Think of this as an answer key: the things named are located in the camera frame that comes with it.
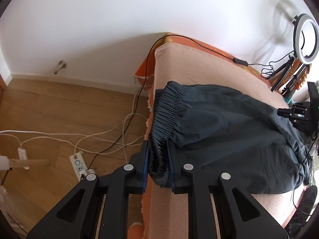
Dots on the orange patterned bedsheet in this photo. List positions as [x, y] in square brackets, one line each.
[145, 67]

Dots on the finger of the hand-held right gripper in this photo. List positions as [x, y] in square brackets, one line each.
[304, 123]
[299, 109]

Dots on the black folded tripod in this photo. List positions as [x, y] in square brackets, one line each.
[292, 82]

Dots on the wooden door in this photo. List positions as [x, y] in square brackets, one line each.
[2, 84]

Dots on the wooden bar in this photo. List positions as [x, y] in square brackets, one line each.
[30, 163]

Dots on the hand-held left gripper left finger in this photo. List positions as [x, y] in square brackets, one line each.
[145, 169]

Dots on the dark fuzzy cloth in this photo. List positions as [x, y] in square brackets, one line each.
[306, 204]

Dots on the dark blue pants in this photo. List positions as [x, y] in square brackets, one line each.
[224, 134]

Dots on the beige fleece blanket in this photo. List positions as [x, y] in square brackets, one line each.
[199, 64]

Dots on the white power strip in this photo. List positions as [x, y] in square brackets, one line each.
[77, 164]
[22, 154]

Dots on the metal door stopper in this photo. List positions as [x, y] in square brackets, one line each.
[61, 66]

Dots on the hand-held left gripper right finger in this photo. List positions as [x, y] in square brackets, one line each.
[171, 169]

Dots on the black tripod legs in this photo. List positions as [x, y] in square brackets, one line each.
[280, 77]

